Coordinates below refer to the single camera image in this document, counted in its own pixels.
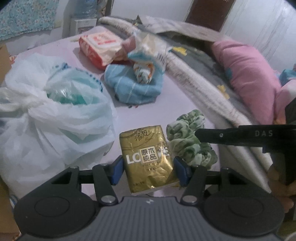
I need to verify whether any clear barcode plastic wrapper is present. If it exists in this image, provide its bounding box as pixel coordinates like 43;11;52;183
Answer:
128;32;173;72

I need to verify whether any pink white blanket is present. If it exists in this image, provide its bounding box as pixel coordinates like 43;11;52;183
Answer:
274;81;296;123

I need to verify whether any blue water jug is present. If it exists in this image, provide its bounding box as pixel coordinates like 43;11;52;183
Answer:
75;0;100;19

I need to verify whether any floral wall cloth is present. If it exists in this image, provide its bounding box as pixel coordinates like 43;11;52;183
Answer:
0;0;60;41

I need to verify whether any blue printed blanket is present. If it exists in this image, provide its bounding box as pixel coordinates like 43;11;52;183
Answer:
279;68;296;86

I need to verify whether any brown cardboard box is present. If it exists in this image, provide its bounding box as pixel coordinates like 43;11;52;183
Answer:
0;44;20;234

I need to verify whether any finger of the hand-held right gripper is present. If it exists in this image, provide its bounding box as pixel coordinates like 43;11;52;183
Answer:
195;126;240;146

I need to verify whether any person's right hand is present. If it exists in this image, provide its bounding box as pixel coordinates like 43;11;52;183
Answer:
267;162;296;214

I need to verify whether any pink fluffy cloth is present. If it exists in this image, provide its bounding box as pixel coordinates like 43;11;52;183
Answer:
121;38;137;55

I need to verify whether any pink printed mat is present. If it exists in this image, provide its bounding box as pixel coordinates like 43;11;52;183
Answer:
0;25;222;202

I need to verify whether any white plastic bag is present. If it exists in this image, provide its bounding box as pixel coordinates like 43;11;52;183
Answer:
0;52;117;200

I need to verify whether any green scrunchie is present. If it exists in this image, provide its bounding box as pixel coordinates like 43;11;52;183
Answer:
166;110;218;167

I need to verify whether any brown door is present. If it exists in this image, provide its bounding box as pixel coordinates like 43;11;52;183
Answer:
185;0;234;30

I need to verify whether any pink pillow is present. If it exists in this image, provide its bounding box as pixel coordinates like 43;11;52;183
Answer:
211;40;281;126

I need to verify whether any orange striped cloth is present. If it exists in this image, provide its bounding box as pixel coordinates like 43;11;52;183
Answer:
133;60;155;85

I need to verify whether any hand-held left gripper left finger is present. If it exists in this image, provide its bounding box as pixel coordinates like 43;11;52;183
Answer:
50;155;123;205

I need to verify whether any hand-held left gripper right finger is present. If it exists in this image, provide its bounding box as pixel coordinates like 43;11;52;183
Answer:
174;156;248;205

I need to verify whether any light blue towel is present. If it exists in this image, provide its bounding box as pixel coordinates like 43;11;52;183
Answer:
104;64;163;103

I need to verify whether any red wet wipes pack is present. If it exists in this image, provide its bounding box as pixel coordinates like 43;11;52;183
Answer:
79;31;123;70

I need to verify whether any grey star-print quilt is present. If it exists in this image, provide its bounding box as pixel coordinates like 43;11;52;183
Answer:
98;16;273;193

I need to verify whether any white water dispenser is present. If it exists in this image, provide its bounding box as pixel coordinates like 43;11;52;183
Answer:
70;17;97;35

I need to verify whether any plaid cloth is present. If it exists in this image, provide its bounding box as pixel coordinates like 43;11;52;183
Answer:
139;15;222;42

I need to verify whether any gold tissue pack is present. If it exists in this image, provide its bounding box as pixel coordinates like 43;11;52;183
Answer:
119;125;179;194

